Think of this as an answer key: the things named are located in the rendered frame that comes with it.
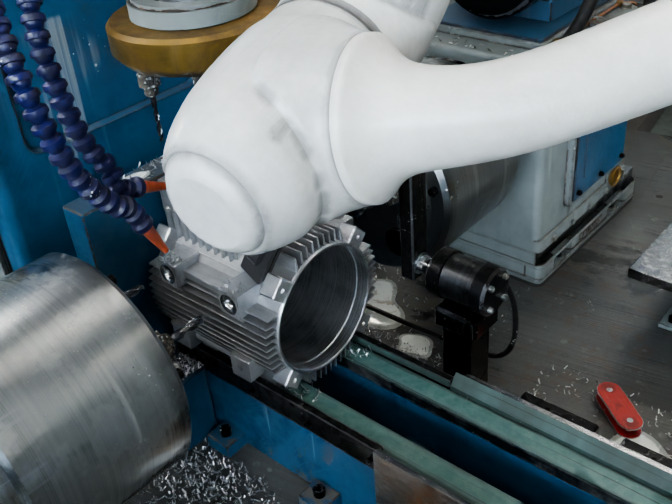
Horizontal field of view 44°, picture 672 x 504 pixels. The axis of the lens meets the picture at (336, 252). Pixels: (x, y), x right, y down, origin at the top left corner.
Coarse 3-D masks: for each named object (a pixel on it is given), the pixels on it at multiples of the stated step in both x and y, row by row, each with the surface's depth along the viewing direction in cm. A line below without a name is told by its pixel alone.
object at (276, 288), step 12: (168, 228) 97; (348, 228) 94; (168, 240) 97; (348, 240) 94; (360, 240) 96; (276, 276) 87; (264, 288) 87; (276, 288) 87; (288, 288) 88; (276, 300) 87; (360, 324) 101; (288, 372) 94; (288, 384) 94
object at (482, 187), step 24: (456, 168) 105; (480, 168) 108; (504, 168) 112; (432, 192) 104; (456, 192) 105; (480, 192) 109; (504, 192) 116; (360, 216) 115; (384, 216) 112; (432, 216) 107; (456, 216) 107; (480, 216) 115; (384, 240) 114; (432, 240) 109; (384, 264) 118
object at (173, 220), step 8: (160, 192) 97; (168, 200) 96; (168, 208) 97; (168, 216) 97; (176, 216) 96; (168, 224) 99; (176, 224) 97; (184, 224) 96; (184, 232) 97; (192, 232) 96; (192, 240) 96; (200, 240) 95; (208, 248) 95; (216, 248) 94; (224, 256) 94; (232, 256) 93
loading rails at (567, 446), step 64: (256, 384) 98; (320, 384) 109; (384, 384) 99; (448, 384) 96; (256, 448) 107; (320, 448) 96; (384, 448) 89; (448, 448) 97; (512, 448) 89; (576, 448) 87
